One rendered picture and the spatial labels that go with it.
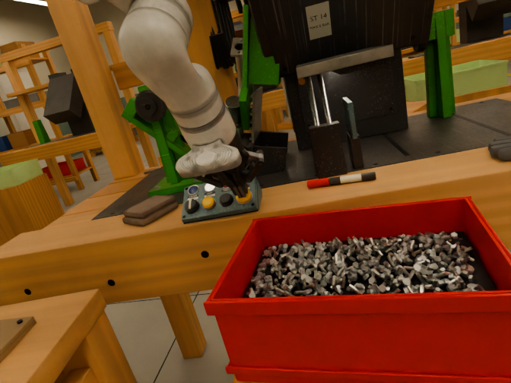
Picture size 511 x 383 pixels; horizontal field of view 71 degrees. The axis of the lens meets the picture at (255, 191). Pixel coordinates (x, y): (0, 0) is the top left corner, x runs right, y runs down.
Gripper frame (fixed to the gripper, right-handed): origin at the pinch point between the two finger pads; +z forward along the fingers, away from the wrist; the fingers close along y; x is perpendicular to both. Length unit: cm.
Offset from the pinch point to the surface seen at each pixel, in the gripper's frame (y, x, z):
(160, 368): 71, 9, 110
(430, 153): -37.3, -9.7, 13.4
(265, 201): -3.2, -0.8, 7.1
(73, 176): 358, -312, 304
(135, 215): 23.7, -1.5, 4.6
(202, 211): 8.4, 1.5, 3.2
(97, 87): 54, -64, 13
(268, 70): -7.4, -29.8, -1.2
